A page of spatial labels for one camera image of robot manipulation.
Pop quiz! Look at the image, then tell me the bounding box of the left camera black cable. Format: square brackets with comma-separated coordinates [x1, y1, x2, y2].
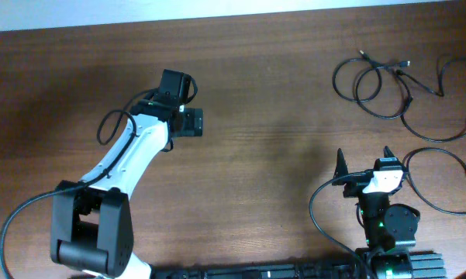
[0, 75, 198, 279]

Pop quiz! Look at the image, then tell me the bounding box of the camera black cable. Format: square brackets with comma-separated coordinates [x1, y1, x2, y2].
[308, 173, 377, 279]
[0, 75, 198, 279]

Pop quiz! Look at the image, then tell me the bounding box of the right camera black cable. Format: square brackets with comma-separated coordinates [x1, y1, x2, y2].
[308, 173, 377, 279]

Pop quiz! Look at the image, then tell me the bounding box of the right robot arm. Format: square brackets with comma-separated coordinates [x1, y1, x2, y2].
[332, 148, 420, 278]

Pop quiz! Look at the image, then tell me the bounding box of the black USB cable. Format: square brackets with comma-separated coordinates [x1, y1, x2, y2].
[393, 57, 466, 216]
[331, 49, 414, 120]

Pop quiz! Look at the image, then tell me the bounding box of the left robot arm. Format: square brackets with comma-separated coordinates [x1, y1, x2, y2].
[50, 70, 203, 278]

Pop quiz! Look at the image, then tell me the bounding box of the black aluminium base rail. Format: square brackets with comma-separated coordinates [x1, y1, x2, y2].
[150, 253, 447, 279]

